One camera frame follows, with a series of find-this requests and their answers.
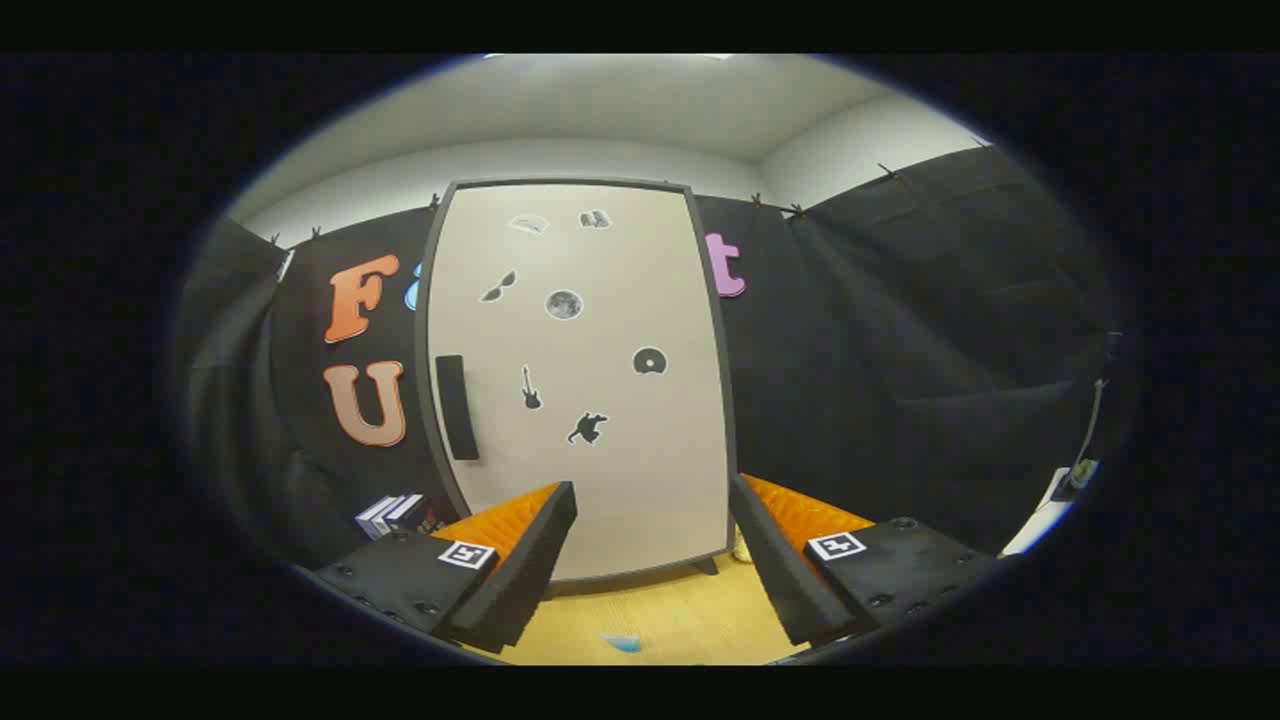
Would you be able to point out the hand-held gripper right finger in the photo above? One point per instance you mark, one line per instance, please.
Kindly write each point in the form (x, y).
(780, 570)

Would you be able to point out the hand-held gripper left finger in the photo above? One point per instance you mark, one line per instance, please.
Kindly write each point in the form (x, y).
(530, 570)

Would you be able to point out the blue white tube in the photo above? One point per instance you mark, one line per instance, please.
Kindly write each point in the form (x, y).
(624, 643)

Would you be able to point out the light grey cabinet door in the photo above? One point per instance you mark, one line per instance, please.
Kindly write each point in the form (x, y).
(620, 480)

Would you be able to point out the yellow plush toy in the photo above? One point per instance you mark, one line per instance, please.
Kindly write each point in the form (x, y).
(742, 548)

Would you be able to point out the dark navy book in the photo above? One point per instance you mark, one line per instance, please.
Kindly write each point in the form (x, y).
(410, 510)

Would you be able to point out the blue book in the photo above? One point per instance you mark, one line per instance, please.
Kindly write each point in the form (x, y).
(387, 513)
(368, 519)

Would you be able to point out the black backdrop cloth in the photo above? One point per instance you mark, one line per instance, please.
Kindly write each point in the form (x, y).
(900, 350)

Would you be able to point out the white panel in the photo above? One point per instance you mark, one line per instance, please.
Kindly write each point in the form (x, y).
(1040, 520)

